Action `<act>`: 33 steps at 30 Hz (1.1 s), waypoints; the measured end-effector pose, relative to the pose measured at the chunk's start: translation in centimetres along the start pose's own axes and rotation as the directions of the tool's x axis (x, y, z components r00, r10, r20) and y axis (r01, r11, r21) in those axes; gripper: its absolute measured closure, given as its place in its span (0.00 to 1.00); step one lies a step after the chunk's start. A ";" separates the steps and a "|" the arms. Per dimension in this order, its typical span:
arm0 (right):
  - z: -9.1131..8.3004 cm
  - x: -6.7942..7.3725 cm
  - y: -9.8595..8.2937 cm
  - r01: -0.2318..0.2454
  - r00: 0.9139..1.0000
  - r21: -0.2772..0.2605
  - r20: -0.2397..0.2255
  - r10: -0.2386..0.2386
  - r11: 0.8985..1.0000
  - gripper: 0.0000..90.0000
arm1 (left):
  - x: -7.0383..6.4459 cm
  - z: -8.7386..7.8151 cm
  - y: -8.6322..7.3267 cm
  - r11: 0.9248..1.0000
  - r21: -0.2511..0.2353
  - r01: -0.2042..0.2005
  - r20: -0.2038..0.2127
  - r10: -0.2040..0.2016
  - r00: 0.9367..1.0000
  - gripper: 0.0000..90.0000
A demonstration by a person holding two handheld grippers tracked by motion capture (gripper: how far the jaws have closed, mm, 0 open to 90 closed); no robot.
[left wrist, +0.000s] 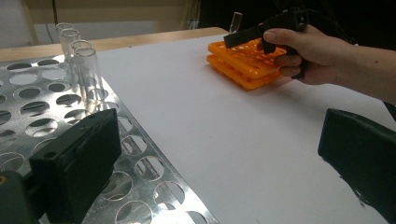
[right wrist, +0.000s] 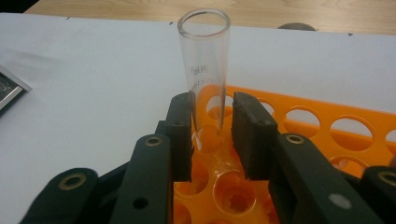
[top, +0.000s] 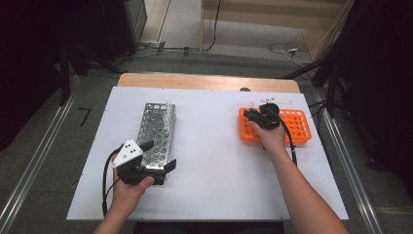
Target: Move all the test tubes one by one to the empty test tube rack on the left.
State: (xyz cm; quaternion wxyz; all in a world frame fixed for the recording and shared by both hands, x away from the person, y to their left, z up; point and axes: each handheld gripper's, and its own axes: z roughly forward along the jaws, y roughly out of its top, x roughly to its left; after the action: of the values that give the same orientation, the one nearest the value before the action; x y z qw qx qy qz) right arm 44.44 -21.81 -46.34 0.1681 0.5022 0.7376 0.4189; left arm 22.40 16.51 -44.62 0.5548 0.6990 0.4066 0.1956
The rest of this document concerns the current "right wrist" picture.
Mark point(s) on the dark round table grommet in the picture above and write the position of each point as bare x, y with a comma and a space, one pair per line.
297, 27

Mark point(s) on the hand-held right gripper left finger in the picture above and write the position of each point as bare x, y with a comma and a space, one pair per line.
149, 177

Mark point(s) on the white table sheet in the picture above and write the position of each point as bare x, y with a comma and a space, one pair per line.
93, 77

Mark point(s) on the orange plastic test tube rack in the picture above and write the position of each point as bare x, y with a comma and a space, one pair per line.
325, 109

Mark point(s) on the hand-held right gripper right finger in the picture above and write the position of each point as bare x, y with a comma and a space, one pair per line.
289, 177

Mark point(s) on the clear glass test tube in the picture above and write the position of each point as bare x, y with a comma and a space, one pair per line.
204, 56

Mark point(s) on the metal test tube rack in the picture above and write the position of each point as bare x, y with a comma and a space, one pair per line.
7, 90

